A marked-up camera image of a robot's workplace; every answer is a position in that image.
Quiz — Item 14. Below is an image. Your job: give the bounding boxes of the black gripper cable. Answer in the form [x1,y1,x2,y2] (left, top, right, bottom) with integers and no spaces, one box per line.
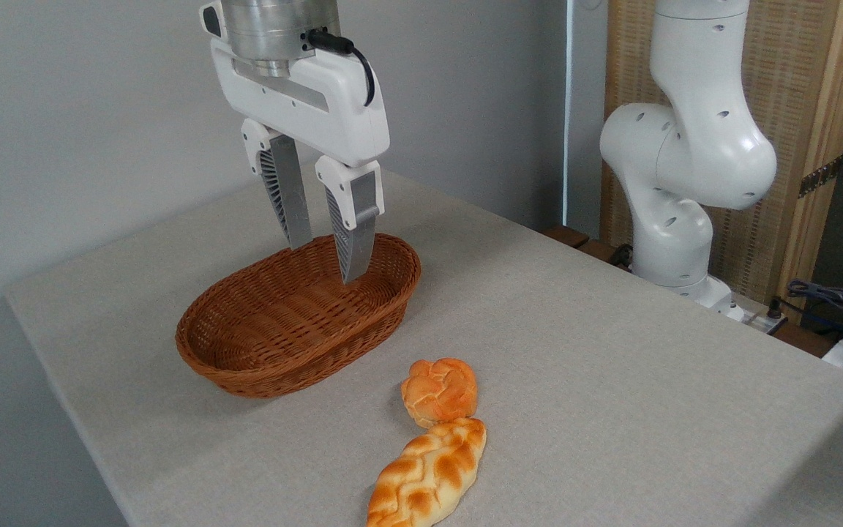
[307,29,376,108]

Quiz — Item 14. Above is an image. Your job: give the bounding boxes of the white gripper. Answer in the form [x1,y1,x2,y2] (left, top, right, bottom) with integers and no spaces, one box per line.
[200,1,391,285]

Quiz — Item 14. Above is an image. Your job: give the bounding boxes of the dark metal screen hinge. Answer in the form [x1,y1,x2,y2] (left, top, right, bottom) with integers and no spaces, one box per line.
[798,156,843,199]

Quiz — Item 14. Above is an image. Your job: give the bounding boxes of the brown wicker oval basket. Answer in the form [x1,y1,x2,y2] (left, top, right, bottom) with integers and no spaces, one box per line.
[175,233,422,400]

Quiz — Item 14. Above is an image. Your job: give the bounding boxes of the blue-grey cable bundle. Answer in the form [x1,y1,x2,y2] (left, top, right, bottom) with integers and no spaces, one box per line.
[786,278,843,346]

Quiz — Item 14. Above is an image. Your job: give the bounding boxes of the round knotted bread roll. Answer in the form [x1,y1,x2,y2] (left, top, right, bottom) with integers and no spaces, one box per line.
[400,357,479,430]

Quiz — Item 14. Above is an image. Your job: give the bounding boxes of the long braided bread loaf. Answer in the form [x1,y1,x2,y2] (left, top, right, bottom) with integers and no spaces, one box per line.
[367,417,488,527]

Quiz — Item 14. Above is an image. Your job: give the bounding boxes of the grey tablecloth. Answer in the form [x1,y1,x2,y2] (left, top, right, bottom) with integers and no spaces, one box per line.
[4,157,843,527]

